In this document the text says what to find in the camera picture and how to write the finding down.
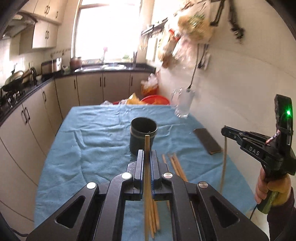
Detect lower kitchen cabinets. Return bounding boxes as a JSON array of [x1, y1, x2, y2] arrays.
[[0, 69, 157, 235]]

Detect kitchen cabinets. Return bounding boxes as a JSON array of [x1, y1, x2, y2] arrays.
[[0, 69, 157, 235], [19, 0, 67, 54]]

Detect upper kitchen cabinets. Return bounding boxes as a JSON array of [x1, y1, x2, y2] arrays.
[[19, 0, 67, 54]]

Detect person's right hand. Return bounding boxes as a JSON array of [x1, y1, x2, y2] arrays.
[[254, 168, 292, 206]]

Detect dark phone with case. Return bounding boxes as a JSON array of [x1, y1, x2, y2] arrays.
[[193, 128, 222, 155]]

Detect dark green utensil holder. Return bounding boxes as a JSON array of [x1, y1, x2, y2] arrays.
[[129, 117, 158, 156]]

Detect blue table cloth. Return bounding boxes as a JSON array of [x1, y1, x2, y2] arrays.
[[34, 105, 255, 225]]

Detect red plastic basin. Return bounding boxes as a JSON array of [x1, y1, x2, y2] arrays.
[[142, 95, 170, 105]]

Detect clear glass mug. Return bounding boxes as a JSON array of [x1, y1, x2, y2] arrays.
[[170, 88, 195, 118]]

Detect hanging plastic bags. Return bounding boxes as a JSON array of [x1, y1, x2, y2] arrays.
[[158, 1, 213, 69]]

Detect brown clay pot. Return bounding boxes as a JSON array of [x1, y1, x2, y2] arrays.
[[70, 57, 82, 71]]

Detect silver rice cooker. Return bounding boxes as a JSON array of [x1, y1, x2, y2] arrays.
[[41, 57, 62, 75]]

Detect black wok on stove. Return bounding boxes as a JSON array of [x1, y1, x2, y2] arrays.
[[2, 70, 31, 92]]

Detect range hood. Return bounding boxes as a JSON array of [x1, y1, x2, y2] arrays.
[[1, 12, 38, 40]]

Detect black power cable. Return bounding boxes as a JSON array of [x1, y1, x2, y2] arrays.
[[186, 44, 201, 90]]

